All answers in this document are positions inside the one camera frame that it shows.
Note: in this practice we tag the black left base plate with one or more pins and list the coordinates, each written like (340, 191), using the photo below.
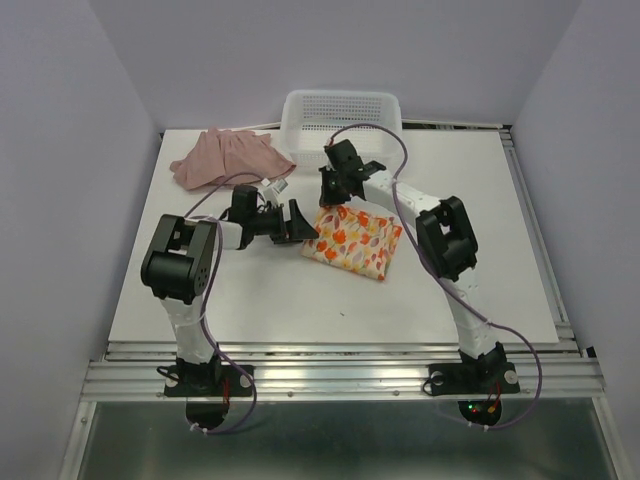
(209, 398)

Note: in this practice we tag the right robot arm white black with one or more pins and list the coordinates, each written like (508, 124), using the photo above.
(441, 233)

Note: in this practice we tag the white plastic basket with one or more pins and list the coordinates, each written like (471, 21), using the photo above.
(370, 120)

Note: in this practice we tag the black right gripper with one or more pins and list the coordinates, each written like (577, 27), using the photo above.
(325, 197)

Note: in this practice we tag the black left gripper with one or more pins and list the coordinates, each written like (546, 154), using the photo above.
(299, 229)

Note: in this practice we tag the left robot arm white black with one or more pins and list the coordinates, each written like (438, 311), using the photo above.
(180, 266)

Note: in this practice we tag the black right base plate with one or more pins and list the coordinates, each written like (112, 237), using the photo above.
(480, 392)

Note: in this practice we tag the orange floral skirt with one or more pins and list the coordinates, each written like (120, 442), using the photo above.
(354, 240)

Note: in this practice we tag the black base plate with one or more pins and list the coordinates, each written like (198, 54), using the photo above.
(209, 398)
(480, 392)

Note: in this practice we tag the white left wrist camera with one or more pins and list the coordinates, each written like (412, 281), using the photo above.
(272, 189)

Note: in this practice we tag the pink skirt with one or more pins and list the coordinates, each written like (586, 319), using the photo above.
(231, 157)

